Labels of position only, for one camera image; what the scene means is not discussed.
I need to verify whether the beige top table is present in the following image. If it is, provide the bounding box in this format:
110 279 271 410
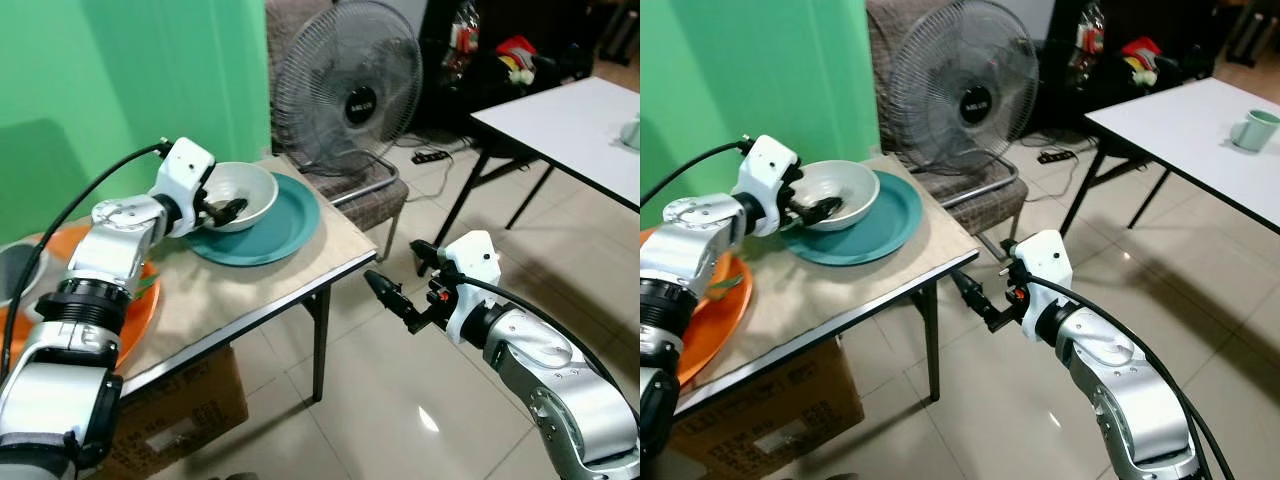
0 155 381 403
640 153 982 417

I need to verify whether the white folding table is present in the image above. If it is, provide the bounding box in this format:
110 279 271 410
434 77 641 251
1058 77 1280 239

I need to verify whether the grey electric fan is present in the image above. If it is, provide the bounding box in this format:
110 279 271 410
271 0 425 181
887 0 1042 181

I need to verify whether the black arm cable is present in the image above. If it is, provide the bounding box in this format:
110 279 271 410
1030 274 1229 480
640 138 753 209
455 274 641 431
0 140 171 381

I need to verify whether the black cabinet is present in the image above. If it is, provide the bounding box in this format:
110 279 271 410
418 0 603 133
1040 0 1233 133

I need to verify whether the brown upholstered chair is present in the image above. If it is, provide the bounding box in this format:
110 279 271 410
865 0 1028 263
264 0 412 237

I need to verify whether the teal plate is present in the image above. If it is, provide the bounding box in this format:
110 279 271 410
184 172 323 268
780 170 924 268

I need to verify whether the clear bottle with red label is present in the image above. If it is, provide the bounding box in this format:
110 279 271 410
448 0 482 78
1071 0 1107 81

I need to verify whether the brown cardboard box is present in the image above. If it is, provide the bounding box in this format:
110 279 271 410
667 340 867 480
93 345 250 480

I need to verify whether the red and yellow toy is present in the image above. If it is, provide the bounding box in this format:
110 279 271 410
1119 36 1167 87
496 35 542 87

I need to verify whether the orange plate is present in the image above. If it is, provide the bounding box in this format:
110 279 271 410
640 227 754 388
0 224 162 373

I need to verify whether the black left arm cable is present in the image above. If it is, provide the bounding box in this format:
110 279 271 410
0 140 171 381
640 138 753 209

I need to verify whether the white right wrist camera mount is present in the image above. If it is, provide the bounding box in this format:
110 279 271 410
438 230 501 346
1008 229 1074 333

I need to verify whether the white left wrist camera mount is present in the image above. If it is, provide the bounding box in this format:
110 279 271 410
150 137 217 241
735 134 802 239

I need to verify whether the white bowl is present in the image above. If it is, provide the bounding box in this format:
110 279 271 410
785 160 880 234
195 162 280 234

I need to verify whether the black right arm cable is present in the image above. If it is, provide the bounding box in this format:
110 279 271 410
1030 274 1229 480
455 274 641 431

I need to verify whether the grey bowl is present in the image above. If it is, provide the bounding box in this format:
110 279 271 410
0 244 43 308

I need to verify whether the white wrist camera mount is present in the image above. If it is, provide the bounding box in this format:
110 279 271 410
735 134 802 239
1008 229 1074 333
438 230 501 346
150 137 217 241

